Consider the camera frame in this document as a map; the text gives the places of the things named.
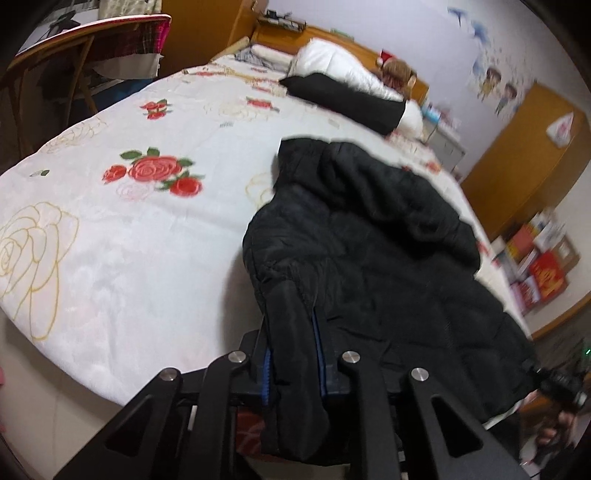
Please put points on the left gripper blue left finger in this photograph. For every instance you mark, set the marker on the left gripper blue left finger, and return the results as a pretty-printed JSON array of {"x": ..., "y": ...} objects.
[{"x": 260, "y": 366}]

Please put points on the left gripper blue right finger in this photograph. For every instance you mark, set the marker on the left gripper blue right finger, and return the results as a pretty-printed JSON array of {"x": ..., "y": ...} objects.
[{"x": 332, "y": 381}]

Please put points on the black puffer jacket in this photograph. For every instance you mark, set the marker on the black puffer jacket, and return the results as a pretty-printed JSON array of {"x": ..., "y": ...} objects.
[{"x": 393, "y": 267}]

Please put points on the person right hand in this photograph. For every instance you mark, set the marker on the person right hand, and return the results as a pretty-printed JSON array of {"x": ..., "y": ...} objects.
[{"x": 557, "y": 434}]

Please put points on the red gift box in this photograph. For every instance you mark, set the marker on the red gift box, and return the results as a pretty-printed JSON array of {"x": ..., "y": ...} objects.
[{"x": 549, "y": 277}]

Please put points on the white floral bed quilt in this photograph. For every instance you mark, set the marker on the white floral bed quilt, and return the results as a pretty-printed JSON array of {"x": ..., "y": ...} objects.
[{"x": 121, "y": 237}]

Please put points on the right wooden wardrobe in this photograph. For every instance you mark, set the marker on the right wooden wardrobe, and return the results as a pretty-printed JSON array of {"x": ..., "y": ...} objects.
[{"x": 523, "y": 171}]

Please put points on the wooden wardrobe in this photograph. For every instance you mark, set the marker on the wooden wardrobe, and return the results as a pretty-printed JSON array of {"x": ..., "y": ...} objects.
[
  {"x": 523, "y": 171},
  {"x": 200, "y": 29}
]

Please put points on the white plastic bag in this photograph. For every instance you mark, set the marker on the white plastic bag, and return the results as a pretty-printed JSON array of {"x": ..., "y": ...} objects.
[{"x": 559, "y": 132}]

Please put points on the grey bedside drawer cabinet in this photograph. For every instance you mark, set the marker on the grey bedside drawer cabinet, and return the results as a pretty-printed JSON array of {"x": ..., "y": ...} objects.
[{"x": 447, "y": 149}]

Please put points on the folded black garment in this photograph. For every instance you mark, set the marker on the folded black garment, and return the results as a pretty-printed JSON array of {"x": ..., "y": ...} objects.
[{"x": 379, "y": 115}]

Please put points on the white pillow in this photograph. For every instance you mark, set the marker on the white pillow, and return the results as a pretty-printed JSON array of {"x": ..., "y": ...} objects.
[{"x": 322, "y": 56}]

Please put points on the brown teddy bear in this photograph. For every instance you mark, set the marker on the brown teddy bear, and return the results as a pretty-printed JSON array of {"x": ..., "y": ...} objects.
[{"x": 396, "y": 74}]

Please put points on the wooden headboard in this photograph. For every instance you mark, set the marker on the wooden headboard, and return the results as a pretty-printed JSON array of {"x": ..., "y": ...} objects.
[{"x": 289, "y": 42}]

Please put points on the left wooden wardrobe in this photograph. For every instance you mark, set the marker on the left wooden wardrobe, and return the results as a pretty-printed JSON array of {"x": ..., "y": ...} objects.
[{"x": 200, "y": 29}]

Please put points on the wooden chair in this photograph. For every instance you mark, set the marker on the wooden chair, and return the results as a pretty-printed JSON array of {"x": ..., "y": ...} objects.
[{"x": 80, "y": 48}]

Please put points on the cartoon wall sticker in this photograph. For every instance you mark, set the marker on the cartoon wall sticker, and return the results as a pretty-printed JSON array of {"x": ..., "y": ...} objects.
[{"x": 500, "y": 74}]

